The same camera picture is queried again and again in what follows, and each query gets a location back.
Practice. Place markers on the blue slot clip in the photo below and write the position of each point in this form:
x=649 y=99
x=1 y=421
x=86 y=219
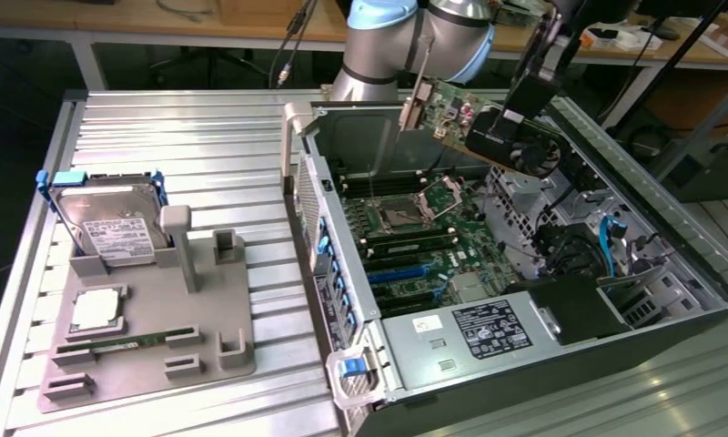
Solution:
x=338 y=284
x=333 y=267
x=348 y=322
x=322 y=225
x=342 y=300
x=324 y=244

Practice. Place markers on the black air shroud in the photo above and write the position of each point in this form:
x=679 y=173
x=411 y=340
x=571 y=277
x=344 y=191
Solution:
x=569 y=309

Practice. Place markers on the graphics card black cooler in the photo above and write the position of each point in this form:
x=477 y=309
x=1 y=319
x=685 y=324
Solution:
x=533 y=155

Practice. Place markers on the black computer mouse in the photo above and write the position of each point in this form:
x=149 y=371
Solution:
x=667 y=33

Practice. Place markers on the silver CPU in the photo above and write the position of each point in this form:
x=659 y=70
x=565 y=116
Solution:
x=96 y=311

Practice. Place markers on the black RAM slot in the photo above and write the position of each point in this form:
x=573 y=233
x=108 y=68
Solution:
x=357 y=178
x=359 y=185
x=360 y=191

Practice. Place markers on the metal socket cover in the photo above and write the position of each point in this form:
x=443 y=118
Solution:
x=440 y=193

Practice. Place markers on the black chair base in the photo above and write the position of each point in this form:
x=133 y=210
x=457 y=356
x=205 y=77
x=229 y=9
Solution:
x=218 y=59

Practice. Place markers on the green motherboard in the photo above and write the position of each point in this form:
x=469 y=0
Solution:
x=479 y=246

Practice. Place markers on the grey perforated drive cage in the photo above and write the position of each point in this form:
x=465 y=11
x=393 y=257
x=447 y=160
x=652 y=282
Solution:
x=516 y=200

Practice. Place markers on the black labelled RAM stick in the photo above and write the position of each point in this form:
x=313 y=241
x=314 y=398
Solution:
x=409 y=247

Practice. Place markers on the green RAM stick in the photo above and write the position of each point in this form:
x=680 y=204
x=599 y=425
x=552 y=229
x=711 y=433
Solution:
x=152 y=339

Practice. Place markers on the black expansion slot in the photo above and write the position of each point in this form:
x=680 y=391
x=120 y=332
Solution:
x=407 y=302

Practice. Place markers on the open black PC case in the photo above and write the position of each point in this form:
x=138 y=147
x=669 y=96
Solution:
x=521 y=405

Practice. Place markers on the hard disk blue caddy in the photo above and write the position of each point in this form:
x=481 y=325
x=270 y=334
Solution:
x=114 y=227

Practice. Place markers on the grey power supply unit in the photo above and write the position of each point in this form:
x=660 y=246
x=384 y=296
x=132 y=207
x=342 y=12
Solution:
x=431 y=359

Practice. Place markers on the blue case latch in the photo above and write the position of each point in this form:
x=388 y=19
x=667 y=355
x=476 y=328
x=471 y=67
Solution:
x=352 y=368

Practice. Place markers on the black slanted pole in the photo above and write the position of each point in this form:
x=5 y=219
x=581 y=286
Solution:
x=700 y=36

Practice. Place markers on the wooden desk white frame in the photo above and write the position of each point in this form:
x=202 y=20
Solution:
x=97 y=25
x=607 y=57

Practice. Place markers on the silver chipset heat sink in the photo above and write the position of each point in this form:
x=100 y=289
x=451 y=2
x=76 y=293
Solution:
x=467 y=287

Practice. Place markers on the aluminium profile frame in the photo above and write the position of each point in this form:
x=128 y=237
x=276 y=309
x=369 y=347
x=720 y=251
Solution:
x=712 y=118

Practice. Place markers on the black monitor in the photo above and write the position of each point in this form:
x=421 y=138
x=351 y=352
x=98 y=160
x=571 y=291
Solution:
x=685 y=7

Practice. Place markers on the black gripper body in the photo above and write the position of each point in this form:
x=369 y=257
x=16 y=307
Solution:
x=595 y=9

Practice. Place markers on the thin locking lever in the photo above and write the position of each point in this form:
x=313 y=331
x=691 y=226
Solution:
x=371 y=182

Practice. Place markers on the blue expansion slot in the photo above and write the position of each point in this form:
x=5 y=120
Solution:
x=397 y=275

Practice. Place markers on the CPU socket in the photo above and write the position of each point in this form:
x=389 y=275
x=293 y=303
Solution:
x=400 y=214

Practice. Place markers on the grey parts rack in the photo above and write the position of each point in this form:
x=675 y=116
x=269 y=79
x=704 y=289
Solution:
x=152 y=328

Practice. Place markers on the black box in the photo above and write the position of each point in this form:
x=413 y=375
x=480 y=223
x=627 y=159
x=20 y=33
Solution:
x=721 y=173

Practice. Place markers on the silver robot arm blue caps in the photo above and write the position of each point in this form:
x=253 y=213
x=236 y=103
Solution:
x=376 y=54

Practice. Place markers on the grey disk bay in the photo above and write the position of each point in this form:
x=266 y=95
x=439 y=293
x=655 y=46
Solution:
x=640 y=305

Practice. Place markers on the green electronics pile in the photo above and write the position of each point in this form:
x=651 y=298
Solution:
x=516 y=13

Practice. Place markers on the black intrusion switch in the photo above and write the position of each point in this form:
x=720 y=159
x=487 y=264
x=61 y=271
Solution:
x=325 y=185

